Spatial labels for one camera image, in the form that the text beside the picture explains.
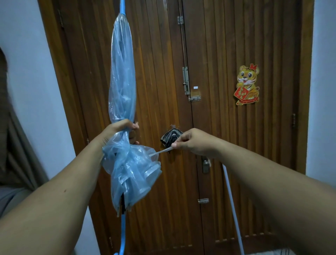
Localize person's right hand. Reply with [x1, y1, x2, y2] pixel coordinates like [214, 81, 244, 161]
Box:
[171, 128, 224, 160]

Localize person's left hand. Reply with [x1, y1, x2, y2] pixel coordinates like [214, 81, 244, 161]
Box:
[101, 119, 140, 148]

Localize blue transparent umbrella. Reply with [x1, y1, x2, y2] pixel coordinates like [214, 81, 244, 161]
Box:
[102, 0, 174, 255]

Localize person's right forearm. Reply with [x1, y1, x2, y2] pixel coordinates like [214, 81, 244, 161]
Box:
[216, 143, 336, 255]

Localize person's left forearm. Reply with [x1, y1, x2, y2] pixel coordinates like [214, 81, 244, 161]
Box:
[0, 137, 106, 255]

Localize striped dark cloth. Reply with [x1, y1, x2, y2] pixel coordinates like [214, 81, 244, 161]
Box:
[160, 126, 184, 149]

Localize brown wooden door leaf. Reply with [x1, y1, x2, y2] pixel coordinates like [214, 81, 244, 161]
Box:
[56, 0, 205, 255]
[181, 0, 302, 255]

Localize long metal door bolt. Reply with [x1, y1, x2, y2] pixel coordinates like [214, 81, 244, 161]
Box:
[177, 0, 191, 96]

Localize white pole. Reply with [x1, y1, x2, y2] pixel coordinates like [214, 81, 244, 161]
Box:
[222, 164, 245, 255]

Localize yellow tiger door sticker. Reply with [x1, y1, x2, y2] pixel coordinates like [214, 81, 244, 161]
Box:
[234, 64, 260, 106]

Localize brown curtain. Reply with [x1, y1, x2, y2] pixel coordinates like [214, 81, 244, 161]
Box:
[0, 47, 49, 192]

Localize grey cushion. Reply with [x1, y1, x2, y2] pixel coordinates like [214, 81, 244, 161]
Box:
[0, 185, 32, 218]

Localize brown wooden door frame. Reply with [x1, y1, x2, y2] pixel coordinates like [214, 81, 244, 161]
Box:
[38, 0, 315, 255]

